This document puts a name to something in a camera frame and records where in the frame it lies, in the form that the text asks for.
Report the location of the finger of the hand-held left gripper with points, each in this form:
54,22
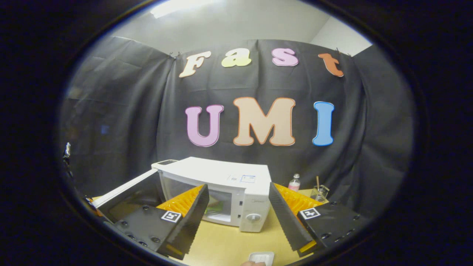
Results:
91,207

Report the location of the white rectangular tray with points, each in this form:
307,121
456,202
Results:
263,257

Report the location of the sandwich with lettuce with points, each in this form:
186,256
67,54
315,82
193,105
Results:
216,207

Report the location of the small pink plastic bottle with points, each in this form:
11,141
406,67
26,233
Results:
294,184

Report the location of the clear glass jar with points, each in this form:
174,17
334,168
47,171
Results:
320,194

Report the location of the white microwave oven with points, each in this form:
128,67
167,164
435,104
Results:
221,173

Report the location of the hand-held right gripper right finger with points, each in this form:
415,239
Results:
286,221

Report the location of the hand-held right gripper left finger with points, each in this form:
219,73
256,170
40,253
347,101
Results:
194,221

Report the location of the black backdrop cloth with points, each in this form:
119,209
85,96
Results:
129,111

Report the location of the thin wooden stick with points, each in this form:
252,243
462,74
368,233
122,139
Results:
317,181

